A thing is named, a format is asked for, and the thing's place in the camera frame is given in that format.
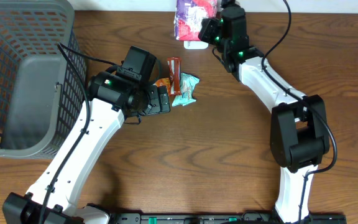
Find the orange Kleenex tissue pack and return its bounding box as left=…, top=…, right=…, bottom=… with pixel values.
left=154, top=78, right=171, bottom=89

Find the purple red tissue pack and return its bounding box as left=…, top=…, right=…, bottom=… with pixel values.
left=174, top=0, right=218, bottom=41

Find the green wet wipes packet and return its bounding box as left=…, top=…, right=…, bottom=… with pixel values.
left=172, top=72, right=200, bottom=106

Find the red snack bar wrapper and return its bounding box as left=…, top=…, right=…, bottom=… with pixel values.
left=167, top=57, right=181, bottom=96

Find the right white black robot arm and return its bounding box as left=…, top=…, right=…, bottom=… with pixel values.
left=198, top=1, right=331, bottom=223

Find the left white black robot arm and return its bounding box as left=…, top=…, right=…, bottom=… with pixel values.
left=2, top=72, right=170, bottom=223

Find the grey plastic mesh basket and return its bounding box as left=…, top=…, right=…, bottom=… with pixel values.
left=0, top=1, right=87, bottom=159

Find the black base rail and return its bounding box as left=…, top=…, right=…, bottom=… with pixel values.
left=35, top=212, right=347, bottom=224

